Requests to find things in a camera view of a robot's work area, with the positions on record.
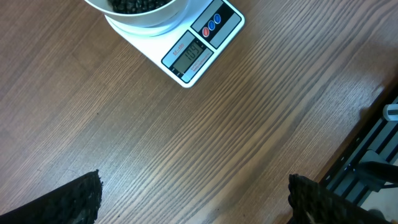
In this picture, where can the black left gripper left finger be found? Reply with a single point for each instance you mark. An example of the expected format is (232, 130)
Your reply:
(75, 202)

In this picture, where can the white digital kitchen scale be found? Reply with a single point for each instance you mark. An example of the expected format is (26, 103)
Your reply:
(185, 46)

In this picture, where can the white bowl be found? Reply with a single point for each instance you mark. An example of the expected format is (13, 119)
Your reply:
(139, 13)

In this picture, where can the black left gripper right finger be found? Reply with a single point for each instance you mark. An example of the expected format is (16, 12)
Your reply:
(312, 203)

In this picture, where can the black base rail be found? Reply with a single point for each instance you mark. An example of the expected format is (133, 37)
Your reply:
(368, 164)

